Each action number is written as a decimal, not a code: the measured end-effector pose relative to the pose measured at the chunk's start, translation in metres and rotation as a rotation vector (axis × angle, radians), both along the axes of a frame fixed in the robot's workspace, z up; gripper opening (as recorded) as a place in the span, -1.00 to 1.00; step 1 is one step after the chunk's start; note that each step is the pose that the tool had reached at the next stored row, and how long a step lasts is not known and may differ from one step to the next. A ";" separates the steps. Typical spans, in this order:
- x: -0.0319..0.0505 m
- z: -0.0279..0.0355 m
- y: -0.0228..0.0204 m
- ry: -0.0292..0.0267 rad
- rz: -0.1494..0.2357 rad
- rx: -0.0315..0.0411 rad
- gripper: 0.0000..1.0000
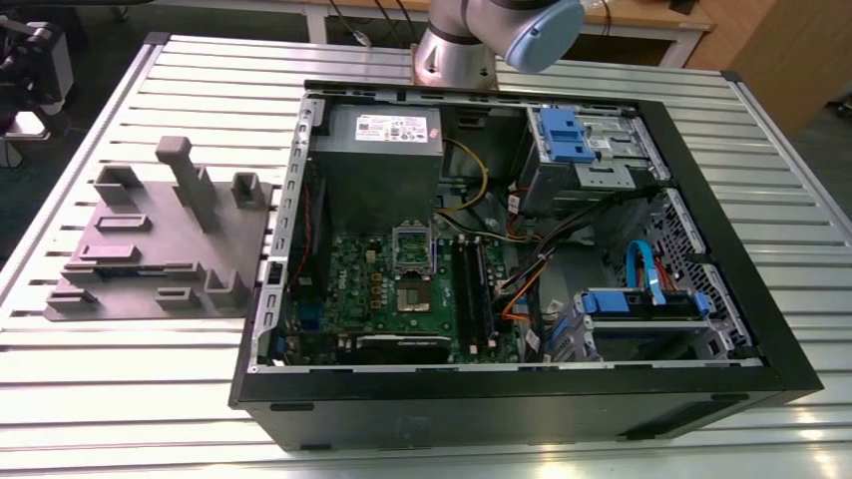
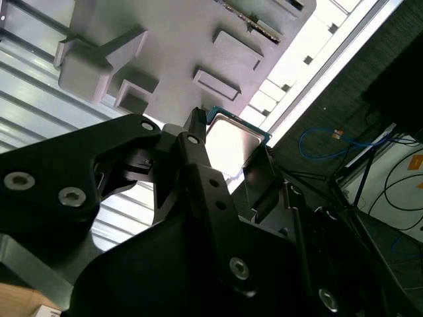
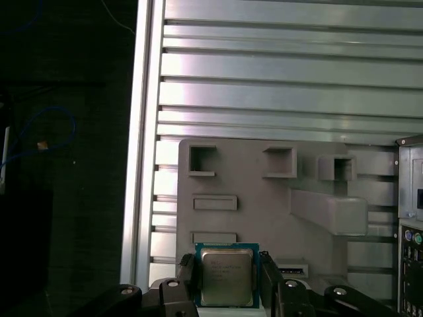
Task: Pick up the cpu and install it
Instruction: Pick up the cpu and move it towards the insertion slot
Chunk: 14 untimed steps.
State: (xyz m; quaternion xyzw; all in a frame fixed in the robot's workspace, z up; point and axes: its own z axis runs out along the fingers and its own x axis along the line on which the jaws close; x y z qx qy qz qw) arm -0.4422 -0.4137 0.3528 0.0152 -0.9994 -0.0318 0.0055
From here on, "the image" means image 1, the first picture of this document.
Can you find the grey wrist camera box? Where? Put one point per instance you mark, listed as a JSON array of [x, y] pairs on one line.
[[62, 65]]

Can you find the blue disk carrier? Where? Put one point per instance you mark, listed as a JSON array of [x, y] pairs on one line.
[[608, 302]]

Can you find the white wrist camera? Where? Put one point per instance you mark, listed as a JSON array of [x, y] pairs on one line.
[[32, 124]]

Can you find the small blue drive latch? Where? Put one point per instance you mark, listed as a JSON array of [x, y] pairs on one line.
[[576, 149]]

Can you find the metal drive cage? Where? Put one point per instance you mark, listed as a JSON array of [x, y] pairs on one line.
[[599, 179]]

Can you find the green motherboard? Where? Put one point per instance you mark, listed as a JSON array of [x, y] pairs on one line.
[[359, 279]]

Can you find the metal disk bay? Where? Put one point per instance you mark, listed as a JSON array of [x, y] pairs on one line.
[[652, 324]]

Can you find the black PC case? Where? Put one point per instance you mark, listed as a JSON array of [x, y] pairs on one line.
[[466, 414]]

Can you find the black chair base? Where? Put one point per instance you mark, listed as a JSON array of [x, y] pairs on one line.
[[840, 102]]

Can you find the CPU socket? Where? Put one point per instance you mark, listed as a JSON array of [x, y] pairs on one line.
[[414, 298]]

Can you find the wooden cabinet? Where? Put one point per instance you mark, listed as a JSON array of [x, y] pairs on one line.
[[786, 50]]

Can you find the grey parts rack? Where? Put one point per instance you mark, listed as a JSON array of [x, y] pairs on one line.
[[167, 259]]

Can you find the black RAM slot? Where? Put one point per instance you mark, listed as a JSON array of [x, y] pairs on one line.
[[471, 294], [479, 294], [464, 294]]

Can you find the black graphics card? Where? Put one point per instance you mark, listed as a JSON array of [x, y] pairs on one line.
[[399, 347]]

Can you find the large blue drive latch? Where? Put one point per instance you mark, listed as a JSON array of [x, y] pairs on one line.
[[563, 122]]

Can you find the grey power supply unit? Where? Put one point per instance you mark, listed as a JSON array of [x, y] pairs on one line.
[[372, 189]]

